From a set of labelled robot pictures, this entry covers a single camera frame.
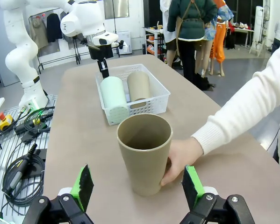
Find black bag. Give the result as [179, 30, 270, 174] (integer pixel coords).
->
[193, 72, 215, 91]

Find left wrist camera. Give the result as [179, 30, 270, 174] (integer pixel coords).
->
[116, 40, 129, 51]

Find mint green cup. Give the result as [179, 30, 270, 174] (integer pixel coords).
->
[100, 76, 130, 125]

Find grey handheld enabling device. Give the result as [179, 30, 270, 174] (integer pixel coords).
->
[3, 142, 38, 196]

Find black clothes rack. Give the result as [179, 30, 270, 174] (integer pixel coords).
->
[29, 13, 81, 70]

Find person in dark green jacket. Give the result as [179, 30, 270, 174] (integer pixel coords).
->
[167, 0, 218, 83]

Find person's right hand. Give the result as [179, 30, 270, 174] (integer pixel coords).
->
[160, 137, 205, 187]

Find cluttered background table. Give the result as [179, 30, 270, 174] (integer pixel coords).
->
[225, 21, 255, 50]

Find white air purifier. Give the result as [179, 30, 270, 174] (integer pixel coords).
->
[117, 30, 133, 56]

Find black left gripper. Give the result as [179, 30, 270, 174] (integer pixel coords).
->
[88, 44, 114, 79]

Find black coat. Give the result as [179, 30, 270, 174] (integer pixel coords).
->
[46, 13, 63, 44]

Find white shelf with items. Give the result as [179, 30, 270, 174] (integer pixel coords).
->
[142, 24, 168, 64]

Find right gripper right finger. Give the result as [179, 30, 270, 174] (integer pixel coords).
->
[179, 165, 256, 224]

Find white perforated plastic basket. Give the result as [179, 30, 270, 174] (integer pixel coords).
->
[95, 63, 172, 126]

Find right forearm white sleeve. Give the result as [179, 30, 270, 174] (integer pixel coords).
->
[191, 43, 280, 156]

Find coiled black cable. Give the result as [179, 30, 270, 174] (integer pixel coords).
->
[0, 149, 47, 212]

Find white step stool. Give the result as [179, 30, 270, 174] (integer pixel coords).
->
[249, 40, 266, 56]

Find beige coat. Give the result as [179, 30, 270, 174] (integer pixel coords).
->
[29, 17, 49, 50]

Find grey metal wall panel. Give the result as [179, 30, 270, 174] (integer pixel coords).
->
[104, 0, 130, 21]

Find black power box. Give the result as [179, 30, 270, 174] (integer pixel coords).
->
[20, 126, 51, 144]

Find mannequin in orange clothes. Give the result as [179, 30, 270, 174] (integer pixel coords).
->
[209, 0, 226, 77]

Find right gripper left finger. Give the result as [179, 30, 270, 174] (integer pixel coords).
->
[22, 164, 94, 224]

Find yellow emergency stop box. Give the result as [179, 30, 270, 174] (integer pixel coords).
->
[0, 112, 14, 131]

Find black cables with green plugs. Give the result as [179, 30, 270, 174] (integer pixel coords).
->
[13, 106, 56, 140]

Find brown cup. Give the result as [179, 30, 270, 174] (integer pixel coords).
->
[126, 71, 152, 110]
[116, 113, 173, 197]

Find mannequin in blue patterned shirt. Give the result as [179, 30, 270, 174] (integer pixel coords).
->
[195, 6, 234, 76]

